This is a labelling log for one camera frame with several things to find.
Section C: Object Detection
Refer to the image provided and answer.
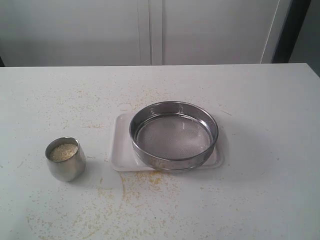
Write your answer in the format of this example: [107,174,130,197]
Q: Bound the stainless steel cup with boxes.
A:
[45,136,86,182]

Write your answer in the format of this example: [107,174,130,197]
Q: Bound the white rectangular plastic tray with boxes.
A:
[109,112,225,172]

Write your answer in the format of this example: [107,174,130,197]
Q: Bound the round steel mesh sieve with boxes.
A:
[128,101,219,172]

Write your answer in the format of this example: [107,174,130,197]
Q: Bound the white rice grains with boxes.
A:
[49,143,78,162]

